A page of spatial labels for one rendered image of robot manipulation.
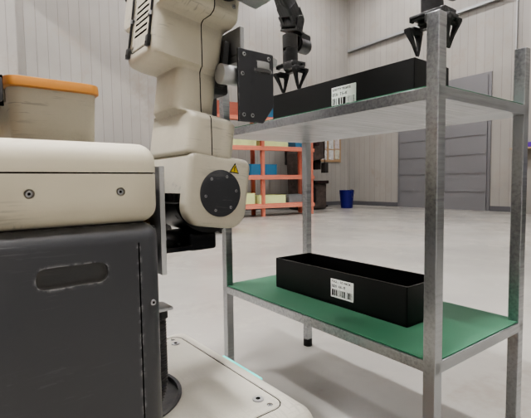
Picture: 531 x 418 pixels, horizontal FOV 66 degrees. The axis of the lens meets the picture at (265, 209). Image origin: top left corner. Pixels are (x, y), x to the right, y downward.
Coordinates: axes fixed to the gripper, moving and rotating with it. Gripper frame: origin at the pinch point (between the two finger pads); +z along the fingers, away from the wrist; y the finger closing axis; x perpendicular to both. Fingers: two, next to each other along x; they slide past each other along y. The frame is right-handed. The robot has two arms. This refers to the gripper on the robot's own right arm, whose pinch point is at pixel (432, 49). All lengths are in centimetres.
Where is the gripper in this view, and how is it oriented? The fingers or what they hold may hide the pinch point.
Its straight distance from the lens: 126.1
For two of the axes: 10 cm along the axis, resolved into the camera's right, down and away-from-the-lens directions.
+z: 0.4, 10.0, 0.7
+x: -7.8, 0.7, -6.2
